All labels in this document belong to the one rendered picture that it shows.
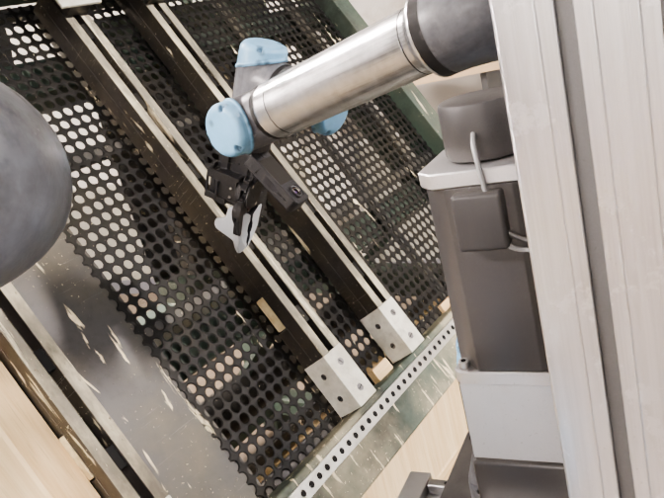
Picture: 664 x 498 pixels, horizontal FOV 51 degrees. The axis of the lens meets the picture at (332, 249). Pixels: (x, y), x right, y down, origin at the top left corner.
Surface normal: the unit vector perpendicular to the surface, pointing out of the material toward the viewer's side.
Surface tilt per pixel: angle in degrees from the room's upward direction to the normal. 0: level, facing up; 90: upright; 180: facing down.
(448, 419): 90
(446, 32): 97
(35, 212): 110
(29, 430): 60
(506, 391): 90
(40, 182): 98
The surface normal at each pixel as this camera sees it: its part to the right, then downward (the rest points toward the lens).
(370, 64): -0.58, 0.44
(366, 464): 0.58, -0.48
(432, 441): 0.81, -0.01
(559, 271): -0.41, 0.37
